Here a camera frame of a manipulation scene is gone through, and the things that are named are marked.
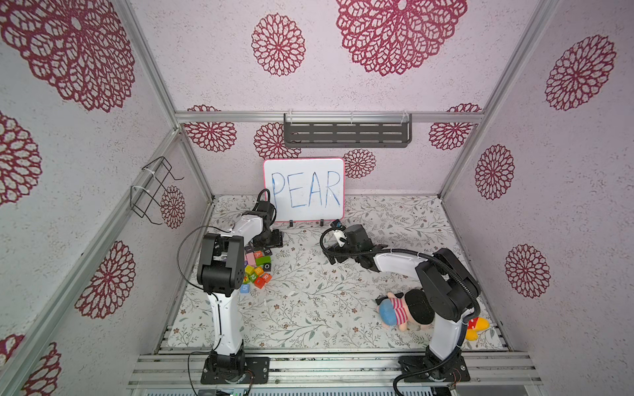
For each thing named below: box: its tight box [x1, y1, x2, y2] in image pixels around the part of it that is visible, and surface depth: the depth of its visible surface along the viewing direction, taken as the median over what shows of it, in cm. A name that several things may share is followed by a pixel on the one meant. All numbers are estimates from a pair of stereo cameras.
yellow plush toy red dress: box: [465, 316, 491, 341], surface depth 79 cm
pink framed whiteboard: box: [264, 157, 346, 223], surface depth 108 cm
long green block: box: [255, 255, 272, 267], surface depth 101 cm
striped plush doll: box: [374, 288, 436, 333], surface depth 81 cm
